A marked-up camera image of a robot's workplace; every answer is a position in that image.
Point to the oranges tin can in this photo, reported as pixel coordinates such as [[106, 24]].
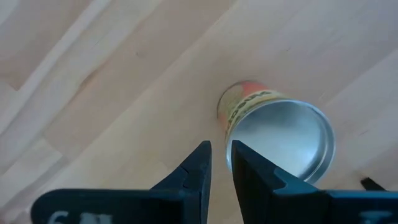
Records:
[[280, 133]]

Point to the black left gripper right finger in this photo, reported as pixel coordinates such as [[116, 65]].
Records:
[[280, 205]]

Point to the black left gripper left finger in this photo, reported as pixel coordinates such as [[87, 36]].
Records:
[[118, 208]]

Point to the wooden shelf black metal frame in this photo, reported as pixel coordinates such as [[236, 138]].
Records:
[[371, 184]]

